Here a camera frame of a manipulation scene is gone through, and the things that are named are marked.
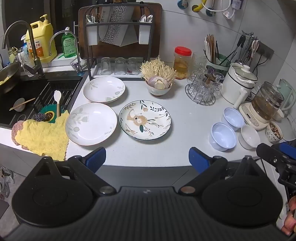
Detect glass tea kettle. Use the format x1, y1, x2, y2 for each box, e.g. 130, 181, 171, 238
252, 81, 285, 121

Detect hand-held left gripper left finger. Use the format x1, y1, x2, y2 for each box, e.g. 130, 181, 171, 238
26, 147, 117, 196

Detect clear drinking glass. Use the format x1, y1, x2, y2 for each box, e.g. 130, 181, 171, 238
127, 58, 139, 75
114, 57, 127, 75
100, 57, 114, 75

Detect dark window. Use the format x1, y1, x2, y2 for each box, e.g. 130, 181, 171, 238
5, 0, 80, 35

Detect light blue plastic bowl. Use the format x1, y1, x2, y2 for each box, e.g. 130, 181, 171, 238
209, 122, 237, 152
221, 107, 245, 132

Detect green dish soap bottle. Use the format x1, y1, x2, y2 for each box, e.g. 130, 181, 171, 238
61, 27, 78, 59

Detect black sink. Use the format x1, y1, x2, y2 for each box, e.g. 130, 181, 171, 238
0, 74, 84, 129

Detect yellow dish cloth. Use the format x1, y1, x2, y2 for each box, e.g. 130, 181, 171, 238
17, 110, 70, 162

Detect green sunflower mat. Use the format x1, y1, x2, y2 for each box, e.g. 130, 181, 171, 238
38, 103, 66, 123

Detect black power cables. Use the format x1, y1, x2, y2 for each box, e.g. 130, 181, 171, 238
252, 53, 267, 75

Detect hanging utensils on wall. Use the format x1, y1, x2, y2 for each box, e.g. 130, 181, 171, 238
236, 30, 261, 63

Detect white silicone spatula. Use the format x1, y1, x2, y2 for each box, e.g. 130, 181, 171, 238
54, 90, 62, 117

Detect red lid glass jar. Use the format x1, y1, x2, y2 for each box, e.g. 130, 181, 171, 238
173, 46, 193, 80

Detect glass pot lid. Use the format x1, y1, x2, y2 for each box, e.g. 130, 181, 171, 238
231, 63, 258, 83

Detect white electric pot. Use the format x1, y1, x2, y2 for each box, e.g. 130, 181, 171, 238
220, 62, 258, 110

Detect cream kettle heating base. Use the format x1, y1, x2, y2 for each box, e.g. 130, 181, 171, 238
239, 102, 275, 130

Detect white drip tray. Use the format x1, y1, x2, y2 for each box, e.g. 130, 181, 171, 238
91, 62, 144, 78

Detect steel cleaver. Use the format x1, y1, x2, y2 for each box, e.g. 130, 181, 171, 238
99, 6, 140, 47

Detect pink cloth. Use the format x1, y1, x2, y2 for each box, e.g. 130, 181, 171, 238
11, 120, 30, 151

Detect black sink drain rack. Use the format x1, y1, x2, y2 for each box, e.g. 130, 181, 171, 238
35, 81, 82, 112

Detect wire cup rack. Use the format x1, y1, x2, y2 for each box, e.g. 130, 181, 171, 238
184, 82, 216, 106

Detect wire rack with glasses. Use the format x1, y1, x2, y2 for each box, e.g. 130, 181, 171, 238
188, 66, 225, 100

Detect white power cable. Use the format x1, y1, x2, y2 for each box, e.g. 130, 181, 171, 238
221, 0, 242, 19

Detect mint green kettle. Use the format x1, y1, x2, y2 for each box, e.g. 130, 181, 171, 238
276, 79, 296, 112

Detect clear glass pitcher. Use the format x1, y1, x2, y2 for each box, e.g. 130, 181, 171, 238
192, 52, 208, 73

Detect blue capped bottle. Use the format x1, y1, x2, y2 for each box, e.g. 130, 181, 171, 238
17, 35, 30, 67

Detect chrome faucet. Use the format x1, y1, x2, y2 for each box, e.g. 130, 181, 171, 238
48, 30, 85, 75

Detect steel wool scrubber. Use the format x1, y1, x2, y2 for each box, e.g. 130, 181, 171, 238
32, 113, 48, 122

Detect small grey bowl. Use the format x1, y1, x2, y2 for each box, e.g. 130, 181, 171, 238
13, 98, 26, 112

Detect sliced purple onion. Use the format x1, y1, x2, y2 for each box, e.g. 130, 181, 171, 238
147, 76, 171, 90

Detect dark tall faucet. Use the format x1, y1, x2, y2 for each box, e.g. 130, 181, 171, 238
2, 20, 45, 78

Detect person's right hand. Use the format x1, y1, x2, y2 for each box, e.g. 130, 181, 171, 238
280, 196, 296, 236

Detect speckled ceramic bowl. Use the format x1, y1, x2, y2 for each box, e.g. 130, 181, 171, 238
265, 121, 284, 144

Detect green utensil holder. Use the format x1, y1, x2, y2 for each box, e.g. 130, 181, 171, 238
205, 53, 232, 77

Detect white utensil cup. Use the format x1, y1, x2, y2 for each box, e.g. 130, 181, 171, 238
86, 24, 99, 46
139, 23, 153, 45

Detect crumpled plastic bags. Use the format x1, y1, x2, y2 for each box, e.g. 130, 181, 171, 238
0, 166, 15, 200

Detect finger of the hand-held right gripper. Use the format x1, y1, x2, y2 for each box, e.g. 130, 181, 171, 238
272, 141, 296, 154
256, 143, 293, 168

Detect small white bowl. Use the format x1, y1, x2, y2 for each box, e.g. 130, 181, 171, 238
238, 125, 261, 150

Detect white ceramic vegetable bowl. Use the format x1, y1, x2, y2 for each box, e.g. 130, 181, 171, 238
145, 80, 172, 97

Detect small yellow kettle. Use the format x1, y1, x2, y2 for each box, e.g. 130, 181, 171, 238
8, 46, 19, 63

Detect dark wall socket strip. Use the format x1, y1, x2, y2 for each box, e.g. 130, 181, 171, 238
257, 42, 275, 59

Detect metal pot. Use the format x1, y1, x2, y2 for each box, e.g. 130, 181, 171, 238
0, 61, 22, 93

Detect bundle of chopsticks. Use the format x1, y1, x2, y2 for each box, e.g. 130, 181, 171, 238
204, 34, 219, 63

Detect white leaf print plate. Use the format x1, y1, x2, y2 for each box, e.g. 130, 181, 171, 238
65, 103, 118, 146
83, 76, 126, 103

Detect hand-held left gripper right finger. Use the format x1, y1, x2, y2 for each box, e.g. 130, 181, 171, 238
178, 147, 268, 196

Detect yellow hose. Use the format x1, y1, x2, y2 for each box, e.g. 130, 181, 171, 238
192, 0, 210, 12

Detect enoki mushrooms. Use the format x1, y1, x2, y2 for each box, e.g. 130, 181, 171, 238
140, 56, 178, 87

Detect kitchen scissors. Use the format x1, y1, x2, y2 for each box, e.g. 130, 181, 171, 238
251, 39, 260, 55

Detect small white cup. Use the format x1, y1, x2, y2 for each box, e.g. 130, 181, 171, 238
273, 108, 285, 121

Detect yellow detergent bottle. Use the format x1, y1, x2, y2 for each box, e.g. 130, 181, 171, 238
25, 14, 58, 63

